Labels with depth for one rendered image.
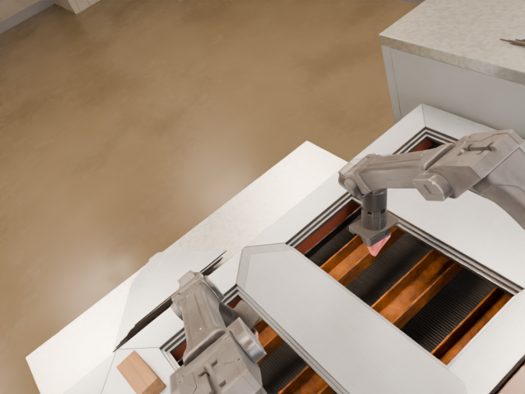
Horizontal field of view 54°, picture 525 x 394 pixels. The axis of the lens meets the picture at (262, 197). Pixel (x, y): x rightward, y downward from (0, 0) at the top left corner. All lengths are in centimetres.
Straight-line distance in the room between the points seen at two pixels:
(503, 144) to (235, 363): 42
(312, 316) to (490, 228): 50
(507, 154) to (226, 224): 121
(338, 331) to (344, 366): 9
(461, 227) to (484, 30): 64
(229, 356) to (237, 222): 123
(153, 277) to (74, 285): 149
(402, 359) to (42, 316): 228
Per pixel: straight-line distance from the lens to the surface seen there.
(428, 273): 156
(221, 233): 176
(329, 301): 134
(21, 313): 326
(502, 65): 161
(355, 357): 125
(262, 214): 175
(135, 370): 138
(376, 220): 120
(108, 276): 305
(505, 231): 143
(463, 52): 169
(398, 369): 122
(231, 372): 54
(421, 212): 148
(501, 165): 71
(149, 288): 168
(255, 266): 148
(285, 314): 135
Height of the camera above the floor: 194
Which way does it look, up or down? 41 degrees down
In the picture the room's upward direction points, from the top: 24 degrees counter-clockwise
